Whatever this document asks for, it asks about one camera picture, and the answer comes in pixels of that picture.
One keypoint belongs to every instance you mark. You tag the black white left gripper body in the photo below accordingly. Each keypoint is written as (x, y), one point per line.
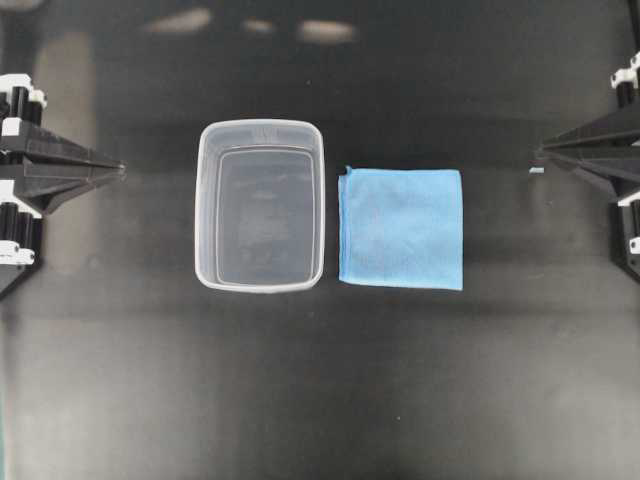
(21, 222)

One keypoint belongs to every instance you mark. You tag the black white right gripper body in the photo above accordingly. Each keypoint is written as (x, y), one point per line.
(625, 81)

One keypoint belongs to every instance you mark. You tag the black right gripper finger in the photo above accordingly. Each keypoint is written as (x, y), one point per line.
(599, 165)
(621, 126)

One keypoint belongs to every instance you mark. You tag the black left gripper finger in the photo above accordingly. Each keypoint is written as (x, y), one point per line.
(47, 186)
(39, 143)

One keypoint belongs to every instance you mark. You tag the clear plastic container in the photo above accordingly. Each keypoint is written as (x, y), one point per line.
(260, 206)

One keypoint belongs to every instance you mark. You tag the blue folded towel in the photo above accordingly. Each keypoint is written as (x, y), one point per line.
(401, 228)

